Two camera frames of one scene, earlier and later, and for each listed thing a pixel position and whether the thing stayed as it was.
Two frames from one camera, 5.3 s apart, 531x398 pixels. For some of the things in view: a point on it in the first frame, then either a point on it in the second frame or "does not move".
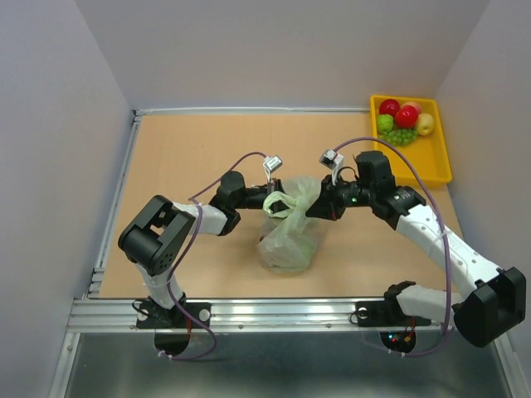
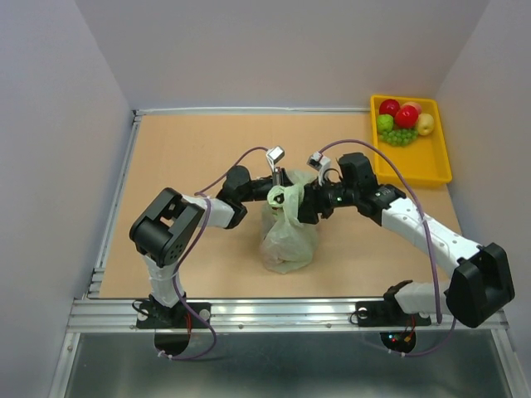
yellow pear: x=425 y=123 does not move
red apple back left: x=389 y=106 does not move
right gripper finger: x=323 y=206 → x=310 y=205
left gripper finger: x=279 y=206 → x=281 y=178
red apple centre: x=406 y=117 does not move
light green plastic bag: x=289 y=242 does not move
